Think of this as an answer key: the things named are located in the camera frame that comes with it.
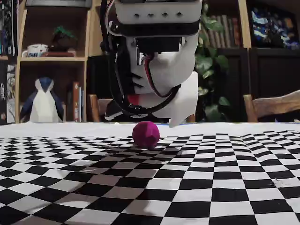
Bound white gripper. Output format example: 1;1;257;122
104;35;200;129

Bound pink faceted ball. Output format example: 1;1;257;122
132;121;161;150

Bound white game box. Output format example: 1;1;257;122
7;64;17;124

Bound black game box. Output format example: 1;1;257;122
0;62;8;125

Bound brown wooden chair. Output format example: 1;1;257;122
243;90;300;123
88;93;197;123

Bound thin blue grey books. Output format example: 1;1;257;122
78;86;85;122

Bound green leafy plant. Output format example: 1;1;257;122
194;2;232;122

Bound orange book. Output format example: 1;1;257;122
72;82;80;122

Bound black white checkered mat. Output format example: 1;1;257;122
0;121;300;225

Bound light wooden bookshelf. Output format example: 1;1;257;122
0;0;253;124

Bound brown bonsai base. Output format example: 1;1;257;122
43;51;77;58

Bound row of brown books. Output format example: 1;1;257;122
203;15;242;49

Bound blue white penguin figure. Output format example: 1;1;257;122
20;77;64;123

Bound green toy bonsai tree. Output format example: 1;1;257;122
51;25;79;53

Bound white blue patterned mug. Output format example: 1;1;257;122
22;44;49;58

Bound black cabinet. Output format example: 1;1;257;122
86;48;300;123

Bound row of colourful books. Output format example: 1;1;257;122
0;0;19;57

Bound red black servo wire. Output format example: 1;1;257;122
140;52;182;98

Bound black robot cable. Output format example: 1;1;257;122
100;0;182;115

